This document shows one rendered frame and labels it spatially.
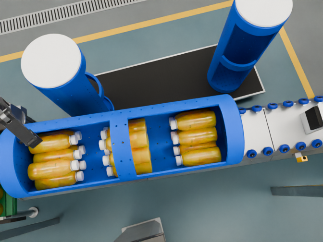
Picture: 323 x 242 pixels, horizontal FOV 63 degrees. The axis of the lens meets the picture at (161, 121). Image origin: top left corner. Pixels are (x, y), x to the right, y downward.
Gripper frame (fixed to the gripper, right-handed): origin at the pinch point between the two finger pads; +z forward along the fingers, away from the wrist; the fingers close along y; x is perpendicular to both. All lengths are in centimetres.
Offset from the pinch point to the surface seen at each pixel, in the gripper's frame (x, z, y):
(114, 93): 58, 128, -50
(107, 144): 15.4, 33.3, 8.7
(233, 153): 44, 29, 45
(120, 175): 11.2, 34.7, 20.4
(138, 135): 25.7, 31.3, 14.7
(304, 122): 88, 47, 61
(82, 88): 29, 57, -30
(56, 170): -4.2, 38.9, 1.0
